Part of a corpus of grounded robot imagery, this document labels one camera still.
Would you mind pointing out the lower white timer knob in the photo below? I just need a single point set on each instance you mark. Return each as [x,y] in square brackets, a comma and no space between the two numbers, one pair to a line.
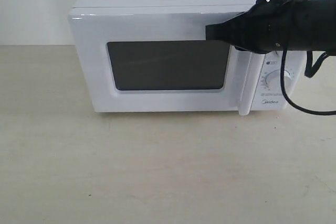
[272,80]

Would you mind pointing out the white microwave door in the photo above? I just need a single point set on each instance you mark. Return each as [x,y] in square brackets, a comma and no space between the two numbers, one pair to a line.
[161,62]

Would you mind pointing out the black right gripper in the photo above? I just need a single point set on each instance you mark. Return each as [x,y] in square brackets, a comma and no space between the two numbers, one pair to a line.
[267,26]

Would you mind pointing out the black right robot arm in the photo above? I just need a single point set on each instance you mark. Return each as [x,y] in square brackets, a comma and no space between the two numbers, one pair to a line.
[314,24]

